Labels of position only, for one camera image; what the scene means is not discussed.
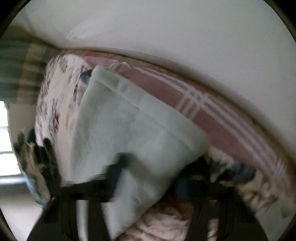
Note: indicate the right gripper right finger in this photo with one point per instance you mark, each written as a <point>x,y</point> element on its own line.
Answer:
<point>219,213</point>

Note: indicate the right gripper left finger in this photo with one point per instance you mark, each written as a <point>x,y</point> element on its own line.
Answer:
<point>59,220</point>

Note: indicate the light green fleece pants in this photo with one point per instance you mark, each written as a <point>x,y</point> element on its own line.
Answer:
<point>116,116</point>

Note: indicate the white gloved hand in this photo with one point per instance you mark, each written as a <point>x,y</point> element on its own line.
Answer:
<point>39,167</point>

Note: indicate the floral quilted bed cover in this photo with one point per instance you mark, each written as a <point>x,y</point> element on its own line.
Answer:
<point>234,135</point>

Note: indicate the white bed headboard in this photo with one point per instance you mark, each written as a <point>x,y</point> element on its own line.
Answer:
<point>239,48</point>

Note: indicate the right teal curtain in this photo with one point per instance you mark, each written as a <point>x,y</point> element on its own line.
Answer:
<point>23,62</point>

